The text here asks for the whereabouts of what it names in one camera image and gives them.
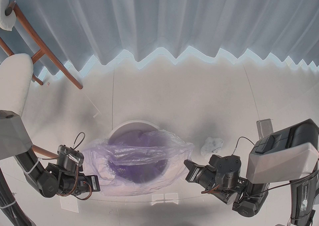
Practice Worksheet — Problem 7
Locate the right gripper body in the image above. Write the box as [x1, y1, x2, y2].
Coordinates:
[184, 159, 218, 187]

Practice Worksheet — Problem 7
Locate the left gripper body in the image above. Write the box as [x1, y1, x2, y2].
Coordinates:
[79, 174, 101, 195]

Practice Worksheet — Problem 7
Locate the clear printed wrapper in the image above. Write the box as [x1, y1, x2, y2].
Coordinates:
[200, 136, 224, 156]

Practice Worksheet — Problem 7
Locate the purple plastic bag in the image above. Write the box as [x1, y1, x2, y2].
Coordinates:
[82, 130, 195, 197]

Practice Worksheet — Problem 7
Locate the white trash bin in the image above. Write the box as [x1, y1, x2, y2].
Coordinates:
[108, 119, 166, 186]

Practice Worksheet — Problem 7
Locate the wooden chair with white cushions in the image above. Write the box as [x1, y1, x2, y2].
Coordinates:
[0, 0, 83, 160]

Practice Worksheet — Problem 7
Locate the pale blue curtain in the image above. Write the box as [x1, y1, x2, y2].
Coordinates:
[0, 0, 319, 75]

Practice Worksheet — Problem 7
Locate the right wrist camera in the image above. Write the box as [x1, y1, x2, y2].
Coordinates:
[209, 154, 226, 169]

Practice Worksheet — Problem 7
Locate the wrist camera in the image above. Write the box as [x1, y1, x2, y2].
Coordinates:
[57, 144, 85, 171]
[209, 154, 226, 169]

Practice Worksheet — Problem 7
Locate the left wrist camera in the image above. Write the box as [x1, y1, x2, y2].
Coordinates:
[57, 144, 85, 171]

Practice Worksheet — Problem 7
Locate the black cable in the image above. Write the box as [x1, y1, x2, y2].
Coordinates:
[74, 132, 86, 151]
[232, 136, 255, 157]

